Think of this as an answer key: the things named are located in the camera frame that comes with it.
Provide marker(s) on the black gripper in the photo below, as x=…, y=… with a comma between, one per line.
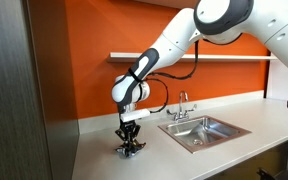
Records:
x=128, y=132

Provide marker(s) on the black orange snack bag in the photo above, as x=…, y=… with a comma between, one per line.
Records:
x=130, y=154

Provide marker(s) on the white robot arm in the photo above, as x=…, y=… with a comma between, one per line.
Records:
x=216, y=21

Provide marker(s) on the stainless steel sink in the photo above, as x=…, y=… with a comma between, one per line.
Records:
x=202, y=132

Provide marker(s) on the chrome faucet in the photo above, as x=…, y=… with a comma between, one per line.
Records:
x=182, y=113

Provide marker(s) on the dark tall cabinet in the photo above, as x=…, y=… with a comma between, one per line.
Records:
x=38, y=118

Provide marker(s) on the black chair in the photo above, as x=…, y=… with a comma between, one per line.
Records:
x=273, y=171

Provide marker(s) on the white panel board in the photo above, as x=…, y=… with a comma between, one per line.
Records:
x=277, y=85

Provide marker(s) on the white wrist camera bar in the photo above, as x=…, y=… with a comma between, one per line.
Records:
x=129, y=116

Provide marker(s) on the white wall shelf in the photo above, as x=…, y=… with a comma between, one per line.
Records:
x=121, y=57

